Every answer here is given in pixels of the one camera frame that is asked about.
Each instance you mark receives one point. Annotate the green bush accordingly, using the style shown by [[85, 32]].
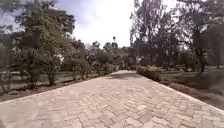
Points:
[[149, 71]]

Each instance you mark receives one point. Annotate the pale brick paved path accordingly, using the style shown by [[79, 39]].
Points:
[[110, 103]]

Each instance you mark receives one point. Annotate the row of trees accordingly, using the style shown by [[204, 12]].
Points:
[[166, 36], [43, 43]]

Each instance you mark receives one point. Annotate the bare earth and grass strip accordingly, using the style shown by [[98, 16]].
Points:
[[36, 87]]

